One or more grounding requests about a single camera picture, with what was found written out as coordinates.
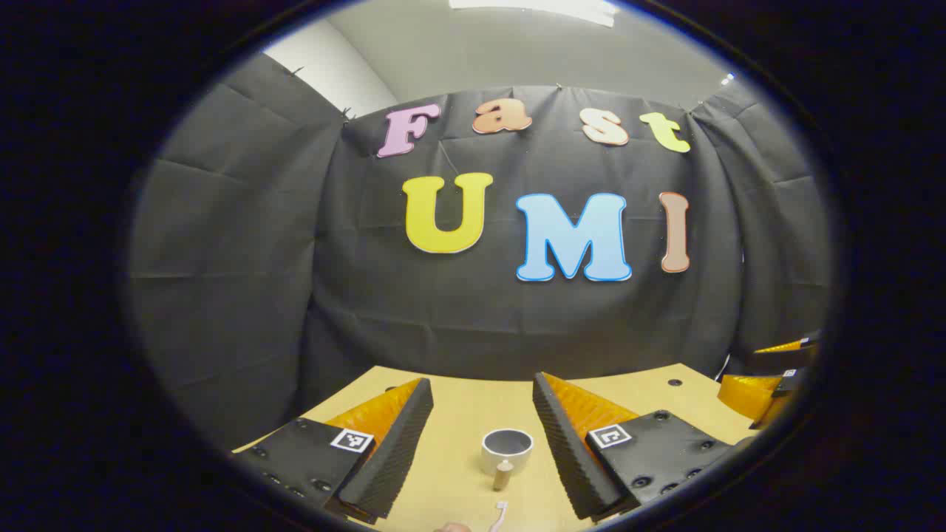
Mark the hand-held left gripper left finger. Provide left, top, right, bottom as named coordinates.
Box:
left=231, top=377, right=435, bottom=527

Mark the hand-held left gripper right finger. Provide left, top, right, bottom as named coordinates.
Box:
left=532, top=372, right=758, bottom=522

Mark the white cup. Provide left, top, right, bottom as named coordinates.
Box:
left=481, top=428, right=534, bottom=493

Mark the wooden desktop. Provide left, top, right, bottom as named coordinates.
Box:
left=233, top=364, right=755, bottom=532

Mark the black backdrop cloth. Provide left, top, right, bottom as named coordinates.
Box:
left=126, top=52, right=836, bottom=451

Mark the ceiling light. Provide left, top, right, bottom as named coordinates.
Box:
left=449, top=0, right=619, bottom=27

